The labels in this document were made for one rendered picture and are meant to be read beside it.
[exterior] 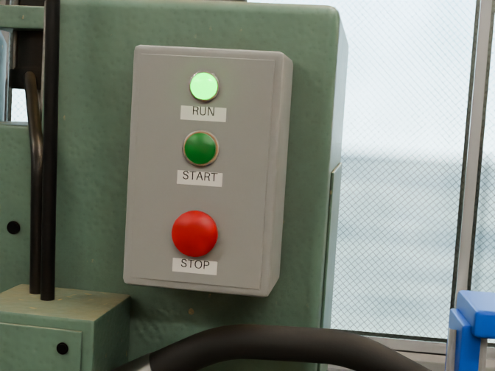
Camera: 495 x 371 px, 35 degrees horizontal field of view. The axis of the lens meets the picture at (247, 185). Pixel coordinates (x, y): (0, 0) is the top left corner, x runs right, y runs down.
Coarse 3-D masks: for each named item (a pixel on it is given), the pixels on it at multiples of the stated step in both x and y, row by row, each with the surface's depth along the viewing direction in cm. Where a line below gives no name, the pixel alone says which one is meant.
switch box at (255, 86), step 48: (144, 48) 51; (192, 48) 50; (144, 96) 51; (192, 96) 50; (240, 96) 50; (288, 96) 53; (144, 144) 51; (240, 144) 50; (144, 192) 51; (192, 192) 51; (240, 192) 50; (144, 240) 51; (240, 240) 50; (192, 288) 51; (240, 288) 51
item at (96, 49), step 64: (64, 0) 57; (128, 0) 57; (192, 0) 56; (64, 64) 58; (128, 64) 57; (320, 64) 55; (64, 128) 58; (128, 128) 57; (320, 128) 55; (64, 192) 58; (320, 192) 56; (64, 256) 59; (320, 256) 56; (192, 320) 58; (256, 320) 57; (320, 320) 59
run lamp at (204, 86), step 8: (200, 72) 50; (208, 72) 50; (192, 80) 50; (200, 80) 49; (208, 80) 49; (216, 80) 50; (192, 88) 50; (200, 88) 49; (208, 88) 49; (216, 88) 49; (200, 96) 49; (208, 96) 49
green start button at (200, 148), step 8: (192, 136) 50; (200, 136) 50; (208, 136) 50; (184, 144) 50; (192, 144) 50; (200, 144) 50; (208, 144) 50; (216, 144) 50; (184, 152) 50; (192, 152) 50; (200, 152) 50; (208, 152) 50; (216, 152) 50; (192, 160) 50; (200, 160) 50; (208, 160) 50
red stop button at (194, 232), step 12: (180, 216) 50; (192, 216) 50; (204, 216) 50; (180, 228) 50; (192, 228) 50; (204, 228) 50; (216, 228) 50; (180, 240) 50; (192, 240) 50; (204, 240) 50; (216, 240) 50; (192, 252) 50; (204, 252) 50
